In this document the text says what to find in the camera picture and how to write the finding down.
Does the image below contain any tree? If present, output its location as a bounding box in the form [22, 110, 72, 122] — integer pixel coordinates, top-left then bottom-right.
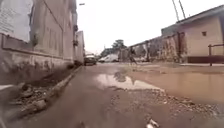
[111, 39, 128, 52]

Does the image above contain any person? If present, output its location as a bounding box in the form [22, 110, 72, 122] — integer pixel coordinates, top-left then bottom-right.
[128, 46, 138, 65]

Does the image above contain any dark car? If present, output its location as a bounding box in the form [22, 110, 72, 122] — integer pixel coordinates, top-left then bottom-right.
[83, 54, 98, 66]

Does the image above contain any pale grey building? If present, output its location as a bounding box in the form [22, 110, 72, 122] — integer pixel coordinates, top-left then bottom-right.
[74, 30, 86, 65]

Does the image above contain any brown dirt road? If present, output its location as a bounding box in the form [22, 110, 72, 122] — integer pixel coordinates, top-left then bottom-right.
[0, 62, 224, 128]

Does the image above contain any broken stone kerb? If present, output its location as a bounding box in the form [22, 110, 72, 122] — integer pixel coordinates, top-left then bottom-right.
[0, 65, 83, 122]

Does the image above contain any tan concrete building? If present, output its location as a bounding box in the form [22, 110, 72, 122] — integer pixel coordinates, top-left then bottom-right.
[0, 0, 79, 85]

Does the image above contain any robot's own part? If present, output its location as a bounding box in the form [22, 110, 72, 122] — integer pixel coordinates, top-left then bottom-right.
[145, 118, 160, 128]

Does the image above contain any muddy puddle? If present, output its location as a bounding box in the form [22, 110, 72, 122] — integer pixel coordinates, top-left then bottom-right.
[94, 64, 224, 105]

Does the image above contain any pole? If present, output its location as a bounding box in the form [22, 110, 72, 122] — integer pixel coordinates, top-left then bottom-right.
[171, 0, 181, 22]
[178, 0, 187, 20]

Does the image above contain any beige building with small window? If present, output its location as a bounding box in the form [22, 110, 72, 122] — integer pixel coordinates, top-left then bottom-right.
[161, 4, 224, 65]

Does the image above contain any dark metal railing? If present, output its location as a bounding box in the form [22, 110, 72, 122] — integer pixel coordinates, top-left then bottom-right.
[207, 43, 224, 67]

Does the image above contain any stained dark wall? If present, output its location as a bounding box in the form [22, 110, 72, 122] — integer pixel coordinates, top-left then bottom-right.
[119, 32, 183, 64]

